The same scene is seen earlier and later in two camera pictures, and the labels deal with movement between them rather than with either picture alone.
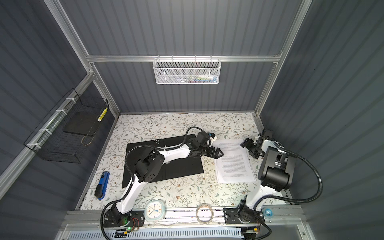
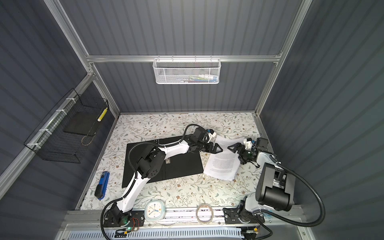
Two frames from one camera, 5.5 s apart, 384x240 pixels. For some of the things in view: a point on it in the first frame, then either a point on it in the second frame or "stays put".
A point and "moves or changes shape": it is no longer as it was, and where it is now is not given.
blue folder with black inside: [188, 164] stays put
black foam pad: [83, 123] stays put
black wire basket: [67, 132] stays put
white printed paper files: [234, 166] moves or changes shape
